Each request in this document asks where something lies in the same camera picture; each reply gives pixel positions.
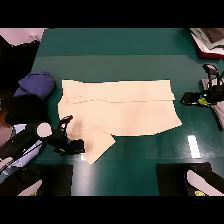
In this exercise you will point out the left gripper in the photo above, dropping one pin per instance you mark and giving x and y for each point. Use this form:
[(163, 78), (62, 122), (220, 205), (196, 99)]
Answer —
[(68, 146)]

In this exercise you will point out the light blue garment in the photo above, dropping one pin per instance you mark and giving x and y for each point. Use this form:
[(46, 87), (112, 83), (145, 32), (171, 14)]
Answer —
[(20, 160)]

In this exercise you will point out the black garment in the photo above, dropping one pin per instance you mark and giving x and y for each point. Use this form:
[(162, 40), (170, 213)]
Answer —
[(26, 108)]

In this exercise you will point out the brown garment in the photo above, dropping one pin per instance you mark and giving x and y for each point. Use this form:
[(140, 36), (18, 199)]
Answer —
[(216, 34)]

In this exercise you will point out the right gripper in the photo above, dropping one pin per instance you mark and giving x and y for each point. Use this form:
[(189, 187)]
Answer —
[(193, 99)]

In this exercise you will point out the red garment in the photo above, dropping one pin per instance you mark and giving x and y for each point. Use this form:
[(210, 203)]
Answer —
[(210, 55)]

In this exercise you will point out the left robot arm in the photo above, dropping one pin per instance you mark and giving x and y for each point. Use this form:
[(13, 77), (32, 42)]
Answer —
[(25, 138)]

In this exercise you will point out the white garment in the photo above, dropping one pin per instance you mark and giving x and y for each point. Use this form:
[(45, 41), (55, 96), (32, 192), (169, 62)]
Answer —
[(200, 38)]

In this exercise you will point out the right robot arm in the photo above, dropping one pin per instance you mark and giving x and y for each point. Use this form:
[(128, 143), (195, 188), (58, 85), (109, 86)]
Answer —
[(203, 180)]

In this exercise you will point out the cream shirt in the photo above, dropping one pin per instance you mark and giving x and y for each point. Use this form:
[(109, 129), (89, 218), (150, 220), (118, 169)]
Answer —
[(126, 110)]

